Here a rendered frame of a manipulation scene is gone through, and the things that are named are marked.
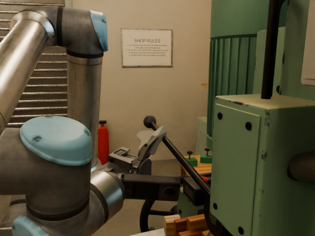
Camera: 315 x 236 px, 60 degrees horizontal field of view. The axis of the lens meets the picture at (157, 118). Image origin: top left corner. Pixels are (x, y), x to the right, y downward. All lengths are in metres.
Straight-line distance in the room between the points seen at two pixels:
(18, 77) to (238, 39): 0.40
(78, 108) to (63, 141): 0.59
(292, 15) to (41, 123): 0.33
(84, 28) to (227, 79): 0.49
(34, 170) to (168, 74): 3.24
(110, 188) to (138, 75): 3.02
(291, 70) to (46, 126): 0.31
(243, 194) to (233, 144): 0.05
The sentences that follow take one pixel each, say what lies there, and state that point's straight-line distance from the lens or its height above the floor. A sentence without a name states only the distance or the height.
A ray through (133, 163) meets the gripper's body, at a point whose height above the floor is 1.13.
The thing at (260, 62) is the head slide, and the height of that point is 1.34.
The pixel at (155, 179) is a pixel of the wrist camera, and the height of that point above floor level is 1.11.
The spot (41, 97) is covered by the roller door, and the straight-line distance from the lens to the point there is 3.52.
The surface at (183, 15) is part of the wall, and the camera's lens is 3.63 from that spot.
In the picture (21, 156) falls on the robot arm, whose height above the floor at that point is 1.22.
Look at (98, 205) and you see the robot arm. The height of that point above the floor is 1.11.
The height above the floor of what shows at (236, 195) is 1.20.
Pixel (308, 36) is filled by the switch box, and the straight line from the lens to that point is 0.25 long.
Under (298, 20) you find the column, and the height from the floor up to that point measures 1.38.
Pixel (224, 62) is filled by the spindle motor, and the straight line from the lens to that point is 0.51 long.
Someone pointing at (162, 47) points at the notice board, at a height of 1.49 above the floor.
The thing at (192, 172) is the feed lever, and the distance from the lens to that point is 0.51.
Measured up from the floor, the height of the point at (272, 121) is 1.29.
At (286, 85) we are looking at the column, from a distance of 0.35.
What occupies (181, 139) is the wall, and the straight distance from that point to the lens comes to 3.74.
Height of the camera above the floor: 1.34
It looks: 12 degrees down
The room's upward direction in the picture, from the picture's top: straight up
